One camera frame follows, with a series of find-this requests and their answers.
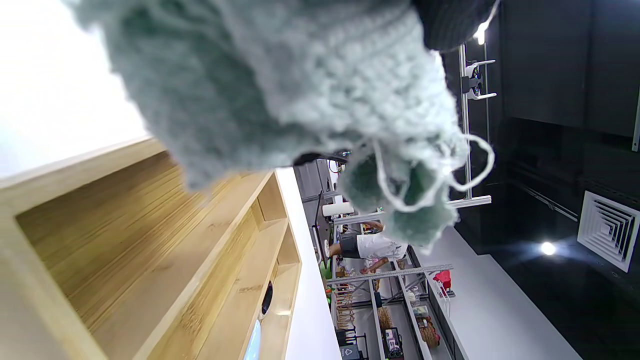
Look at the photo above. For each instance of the person's left hand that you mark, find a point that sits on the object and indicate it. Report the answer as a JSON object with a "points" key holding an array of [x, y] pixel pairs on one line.
{"points": [[455, 22]]}

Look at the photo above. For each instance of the green fish scale cleaning cloth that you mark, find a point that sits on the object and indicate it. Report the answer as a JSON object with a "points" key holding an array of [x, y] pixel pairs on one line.
{"points": [[275, 75]]}

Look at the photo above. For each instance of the white cylinder bottle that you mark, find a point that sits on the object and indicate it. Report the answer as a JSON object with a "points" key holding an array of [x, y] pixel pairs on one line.
{"points": [[337, 208]]}

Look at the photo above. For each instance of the round ceiling spotlight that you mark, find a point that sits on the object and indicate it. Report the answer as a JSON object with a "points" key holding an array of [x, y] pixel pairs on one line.
{"points": [[548, 248]]}

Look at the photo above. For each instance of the white ceiling vent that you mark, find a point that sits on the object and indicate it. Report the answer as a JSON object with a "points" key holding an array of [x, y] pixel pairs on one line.
{"points": [[607, 230]]}

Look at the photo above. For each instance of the storage shelves with goods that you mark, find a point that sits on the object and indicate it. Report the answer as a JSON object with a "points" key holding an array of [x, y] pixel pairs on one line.
{"points": [[390, 345]]}

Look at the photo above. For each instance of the bamboo cutlery tray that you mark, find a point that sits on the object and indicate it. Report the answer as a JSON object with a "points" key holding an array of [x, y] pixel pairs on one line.
{"points": [[125, 250]]}

